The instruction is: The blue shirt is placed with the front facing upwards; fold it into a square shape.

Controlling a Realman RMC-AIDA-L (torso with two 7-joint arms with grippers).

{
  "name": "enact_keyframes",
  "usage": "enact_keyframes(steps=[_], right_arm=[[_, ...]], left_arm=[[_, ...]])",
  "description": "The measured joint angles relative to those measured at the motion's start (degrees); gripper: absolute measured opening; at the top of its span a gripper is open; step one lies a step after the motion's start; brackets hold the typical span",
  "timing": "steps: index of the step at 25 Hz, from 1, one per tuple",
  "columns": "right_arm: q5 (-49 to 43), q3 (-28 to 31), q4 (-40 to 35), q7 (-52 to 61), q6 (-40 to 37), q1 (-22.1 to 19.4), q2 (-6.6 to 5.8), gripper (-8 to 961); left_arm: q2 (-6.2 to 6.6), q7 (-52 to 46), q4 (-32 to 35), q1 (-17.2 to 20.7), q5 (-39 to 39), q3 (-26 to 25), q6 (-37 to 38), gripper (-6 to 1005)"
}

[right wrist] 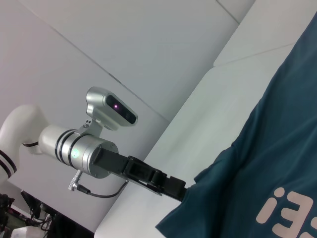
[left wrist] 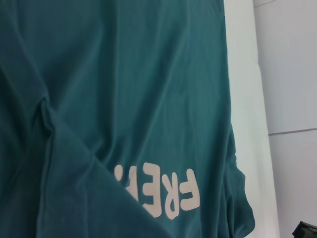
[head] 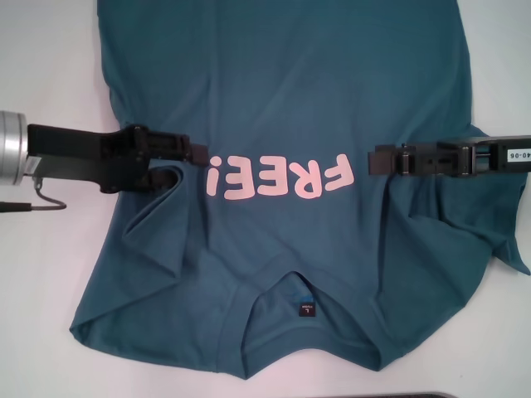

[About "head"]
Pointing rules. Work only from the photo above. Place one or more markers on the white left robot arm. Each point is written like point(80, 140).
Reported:
point(12, 145)

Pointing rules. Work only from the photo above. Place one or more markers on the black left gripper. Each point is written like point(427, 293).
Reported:
point(83, 145)

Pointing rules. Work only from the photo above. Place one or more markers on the blue shirt with pink print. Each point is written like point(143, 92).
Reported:
point(290, 83)

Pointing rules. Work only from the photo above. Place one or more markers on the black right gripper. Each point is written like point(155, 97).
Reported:
point(485, 157)

